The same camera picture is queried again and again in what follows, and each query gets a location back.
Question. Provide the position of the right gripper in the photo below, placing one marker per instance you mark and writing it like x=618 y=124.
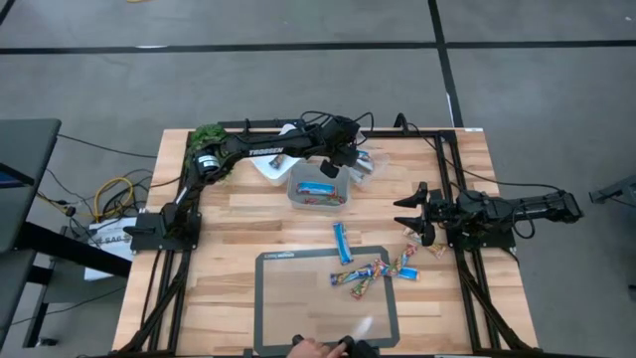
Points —
x=442 y=209

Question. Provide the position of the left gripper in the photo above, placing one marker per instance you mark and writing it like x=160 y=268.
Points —
x=340 y=134

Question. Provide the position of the large blue granola bar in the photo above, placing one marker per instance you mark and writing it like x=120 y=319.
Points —
x=315 y=188

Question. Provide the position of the green orange Chewy granola bar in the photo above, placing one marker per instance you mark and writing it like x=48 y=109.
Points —
x=323 y=201

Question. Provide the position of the brown granola bar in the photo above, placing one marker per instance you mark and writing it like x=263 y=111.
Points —
x=278 y=161

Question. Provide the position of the light blue granola bar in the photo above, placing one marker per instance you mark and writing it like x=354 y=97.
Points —
x=343 y=243

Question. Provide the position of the green blue granola bar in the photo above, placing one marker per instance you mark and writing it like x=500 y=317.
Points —
x=348 y=276

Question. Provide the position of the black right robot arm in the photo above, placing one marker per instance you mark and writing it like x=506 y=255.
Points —
x=541 y=206

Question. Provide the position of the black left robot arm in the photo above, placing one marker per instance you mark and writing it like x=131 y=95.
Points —
x=266 y=149

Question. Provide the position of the tan red granola bar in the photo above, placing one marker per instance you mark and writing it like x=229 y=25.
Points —
x=439 y=250

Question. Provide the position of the red and blue granola bar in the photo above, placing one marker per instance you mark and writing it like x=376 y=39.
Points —
x=405 y=256

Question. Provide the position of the blue orange-label granola bar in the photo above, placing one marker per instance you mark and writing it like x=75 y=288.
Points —
x=405 y=274

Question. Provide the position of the red green granola bar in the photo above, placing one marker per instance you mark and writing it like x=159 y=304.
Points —
x=363 y=288

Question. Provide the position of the clear plastic bin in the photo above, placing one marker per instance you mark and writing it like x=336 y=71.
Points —
x=380 y=169

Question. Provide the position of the pale grey plastic bin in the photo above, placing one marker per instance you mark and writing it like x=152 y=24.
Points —
x=343 y=206

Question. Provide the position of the white plastic bin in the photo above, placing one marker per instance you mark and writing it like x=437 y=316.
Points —
x=263 y=174

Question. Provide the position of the green artificial plant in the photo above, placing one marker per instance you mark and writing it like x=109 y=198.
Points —
x=206 y=133

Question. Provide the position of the brown mat with dark border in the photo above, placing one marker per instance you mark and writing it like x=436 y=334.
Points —
x=318 y=308

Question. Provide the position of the black object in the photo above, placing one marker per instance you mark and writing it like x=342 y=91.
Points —
x=365 y=350

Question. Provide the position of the person's hand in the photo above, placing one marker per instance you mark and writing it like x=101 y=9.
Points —
x=313 y=350

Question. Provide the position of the grey stand leg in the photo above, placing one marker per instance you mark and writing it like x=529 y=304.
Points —
x=616 y=190

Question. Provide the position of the white printed cardboard box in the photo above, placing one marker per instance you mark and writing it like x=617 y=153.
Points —
x=107 y=238

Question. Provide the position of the grey desk top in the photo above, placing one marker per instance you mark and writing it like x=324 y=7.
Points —
x=12 y=288
x=30 y=144

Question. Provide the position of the black metal rig frame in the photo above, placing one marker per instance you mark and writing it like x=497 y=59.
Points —
x=427 y=133

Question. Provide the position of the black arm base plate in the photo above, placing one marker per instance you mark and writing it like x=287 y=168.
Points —
x=149 y=238
x=497 y=241

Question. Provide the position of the black desk leg frame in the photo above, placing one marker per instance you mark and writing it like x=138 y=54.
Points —
x=74 y=248

